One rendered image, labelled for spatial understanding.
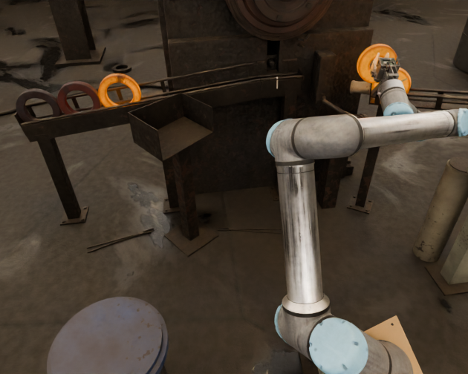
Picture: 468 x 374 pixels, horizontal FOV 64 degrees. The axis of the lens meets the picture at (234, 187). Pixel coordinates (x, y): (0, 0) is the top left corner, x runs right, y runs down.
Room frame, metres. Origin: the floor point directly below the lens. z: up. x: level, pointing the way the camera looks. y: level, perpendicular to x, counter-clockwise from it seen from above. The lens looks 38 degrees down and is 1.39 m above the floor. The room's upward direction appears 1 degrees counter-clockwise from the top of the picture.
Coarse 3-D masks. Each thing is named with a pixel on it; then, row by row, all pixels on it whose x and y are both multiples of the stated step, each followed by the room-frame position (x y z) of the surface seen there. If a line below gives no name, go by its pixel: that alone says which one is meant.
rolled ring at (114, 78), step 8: (104, 80) 1.60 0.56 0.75; (112, 80) 1.60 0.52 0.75; (120, 80) 1.60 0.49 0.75; (128, 80) 1.61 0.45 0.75; (104, 88) 1.59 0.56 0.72; (136, 88) 1.61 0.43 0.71; (104, 96) 1.59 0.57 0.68; (136, 96) 1.61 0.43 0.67; (104, 104) 1.59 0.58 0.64; (112, 104) 1.60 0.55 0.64; (136, 104) 1.61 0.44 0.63
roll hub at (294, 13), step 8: (256, 0) 1.58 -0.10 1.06; (264, 0) 1.59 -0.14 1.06; (272, 0) 1.60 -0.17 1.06; (280, 0) 1.60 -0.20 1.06; (288, 0) 1.59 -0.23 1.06; (296, 0) 1.61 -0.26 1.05; (304, 0) 1.61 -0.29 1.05; (312, 0) 1.61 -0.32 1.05; (264, 8) 1.58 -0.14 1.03; (272, 8) 1.59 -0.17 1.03; (280, 8) 1.60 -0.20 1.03; (288, 8) 1.60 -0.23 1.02; (296, 8) 1.61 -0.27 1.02; (304, 8) 1.60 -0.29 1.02; (272, 16) 1.59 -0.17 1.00; (288, 16) 1.59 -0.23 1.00; (296, 16) 1.60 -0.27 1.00
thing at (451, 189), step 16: (448, 160) 1.26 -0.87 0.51; (464, 160) 1.25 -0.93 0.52; (448, 176) 1.20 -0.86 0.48; (464, 176) 1.17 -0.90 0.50; (448, 192) 1.18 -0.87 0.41; (464, 192) 1.16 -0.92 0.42; (432, 208) 1.22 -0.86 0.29; (448, 208) 1.17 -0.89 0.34; (432, 224) 1.19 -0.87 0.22; (448, 224) 1.16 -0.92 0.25; (416, 240) 1.24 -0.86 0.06; (432, 240) 1.17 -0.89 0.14; (432, 256) 1.16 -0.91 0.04
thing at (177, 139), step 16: (176, 96) 1.50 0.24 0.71; (128, 112) 1.35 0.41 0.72; (144, 112) 1.39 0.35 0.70; (160, 112) 1.45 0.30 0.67; (176, 112) 1.50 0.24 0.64; (192, 112) 1.47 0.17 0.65; (208, 112) 1.39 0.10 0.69; (144, 128) 1.27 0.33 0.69; (160, 128) 1.43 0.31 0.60; (176, 128) 1.42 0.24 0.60; (192, 128) 1.41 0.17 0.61; (208, 128) 1.40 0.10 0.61; (144, 144) 1.28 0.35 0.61; (160, 144) 1.31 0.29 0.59; (176, 144) 1.31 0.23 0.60; (192, 144) 1.30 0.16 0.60; (160, 160) 1.21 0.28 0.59; (176, 160) 1.35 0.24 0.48; (176, 176) 1.37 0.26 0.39; (192, 176) 1.37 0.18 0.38; (192, 192) 1.37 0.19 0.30; (192, 208) 1.36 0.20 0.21; (192, 224) 1.35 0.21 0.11; (176, 240) 1.34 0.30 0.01; (192, 240) 1.34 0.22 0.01; (208, 240) 1.33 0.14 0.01
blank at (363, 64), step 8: (368, 48) 1.52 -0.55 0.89; (376, 48) 1.50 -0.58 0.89; (384, 48) 1.50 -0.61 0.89; (360, 56) 1.52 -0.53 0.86; (368, 56) 1.50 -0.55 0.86; (384, 56) 1.50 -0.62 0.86; (392, 56) 1.50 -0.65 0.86; (360, 64) 1.50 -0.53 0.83; (368, 64) 1.50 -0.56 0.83; (360, 72) 1.50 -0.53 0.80; (368, 72) 1.50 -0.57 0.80; (368, 80) 1.50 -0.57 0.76
